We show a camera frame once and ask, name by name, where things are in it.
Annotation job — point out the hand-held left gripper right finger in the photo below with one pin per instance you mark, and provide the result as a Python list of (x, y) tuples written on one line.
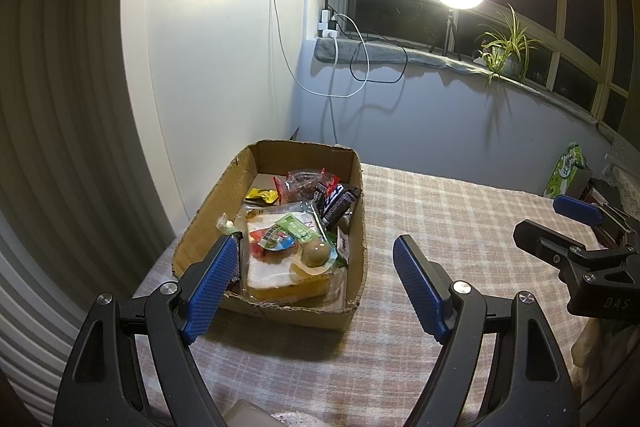
[(417, 287)]

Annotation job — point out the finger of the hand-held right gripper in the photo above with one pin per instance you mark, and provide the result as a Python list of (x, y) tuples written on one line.
[(577, 208), (537, 237)]

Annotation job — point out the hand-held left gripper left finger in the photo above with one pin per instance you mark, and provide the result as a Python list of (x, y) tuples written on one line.
[(210, 287)]

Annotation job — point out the sliced bread packet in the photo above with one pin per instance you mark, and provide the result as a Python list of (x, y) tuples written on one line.
[(280, 279)]

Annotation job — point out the small white packet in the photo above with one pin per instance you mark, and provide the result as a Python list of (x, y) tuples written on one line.
[(344, 244)]

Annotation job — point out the cardboard box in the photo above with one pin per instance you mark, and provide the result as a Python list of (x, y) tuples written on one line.
[(300, 307)]

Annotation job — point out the yellow candy packet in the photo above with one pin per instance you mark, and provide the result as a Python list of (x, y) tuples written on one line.
[(261, 196)]

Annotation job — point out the green snack packet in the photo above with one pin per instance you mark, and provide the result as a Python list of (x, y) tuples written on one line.
[(295, 227)]

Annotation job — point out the clear yellow braised egg packet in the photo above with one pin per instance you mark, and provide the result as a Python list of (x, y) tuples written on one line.
[(315, 253)]

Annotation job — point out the large black chocolate bar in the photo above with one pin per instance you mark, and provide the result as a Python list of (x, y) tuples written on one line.
[(340, 199)]

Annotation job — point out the red clear dried fruit packet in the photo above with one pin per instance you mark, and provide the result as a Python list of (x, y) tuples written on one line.
[(300, 182)]

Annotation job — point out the green printed bag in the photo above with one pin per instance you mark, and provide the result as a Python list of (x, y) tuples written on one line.
[(565, 172)]

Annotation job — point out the white lace cloth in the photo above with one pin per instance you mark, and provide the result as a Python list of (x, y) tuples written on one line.
[(625, 187)]

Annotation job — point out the pale yellow cloth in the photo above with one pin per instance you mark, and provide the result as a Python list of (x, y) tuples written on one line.
[(595, 342)]

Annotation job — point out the plaid blanket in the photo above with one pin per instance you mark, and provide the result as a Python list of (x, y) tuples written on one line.
[(400, 207)]

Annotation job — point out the potted spider plant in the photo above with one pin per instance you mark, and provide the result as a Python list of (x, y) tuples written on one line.
[(507, 64)]

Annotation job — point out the black tripod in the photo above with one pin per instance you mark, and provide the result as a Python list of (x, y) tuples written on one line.
[(450, 32)]

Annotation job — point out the grey windowsill cloth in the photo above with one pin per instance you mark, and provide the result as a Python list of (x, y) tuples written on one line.
[(400, 56)]

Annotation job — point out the white cabinet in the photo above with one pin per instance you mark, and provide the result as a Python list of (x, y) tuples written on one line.
[(200, 57)]

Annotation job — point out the grey ribbed panel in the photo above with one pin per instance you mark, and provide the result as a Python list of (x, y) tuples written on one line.
[(60, 107)]

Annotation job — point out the white charger plugs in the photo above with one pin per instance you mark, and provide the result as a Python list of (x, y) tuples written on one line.
[(327, 27)]

